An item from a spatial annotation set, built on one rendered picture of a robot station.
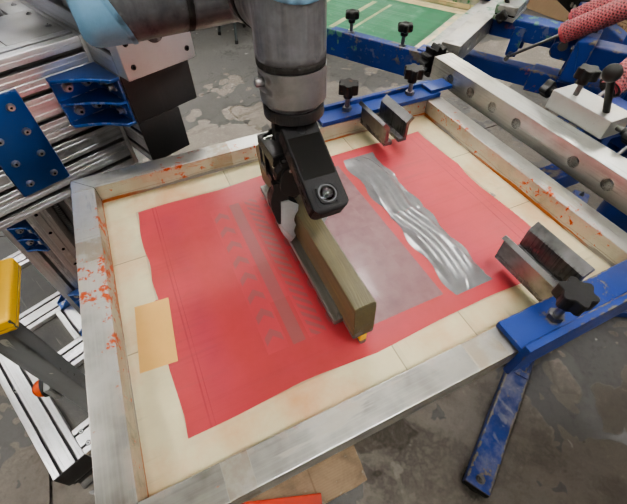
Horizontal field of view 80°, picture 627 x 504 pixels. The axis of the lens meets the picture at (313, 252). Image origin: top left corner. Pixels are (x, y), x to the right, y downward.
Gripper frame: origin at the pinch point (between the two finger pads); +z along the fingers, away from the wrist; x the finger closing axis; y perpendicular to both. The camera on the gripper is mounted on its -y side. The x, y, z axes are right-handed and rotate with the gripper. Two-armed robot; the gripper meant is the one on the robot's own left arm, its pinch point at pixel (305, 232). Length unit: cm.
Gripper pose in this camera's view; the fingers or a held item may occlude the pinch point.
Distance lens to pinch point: 56.8
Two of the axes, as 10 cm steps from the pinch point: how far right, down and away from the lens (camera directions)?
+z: 0.1, 6.6, 7.5
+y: -4.3, -6.8, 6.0
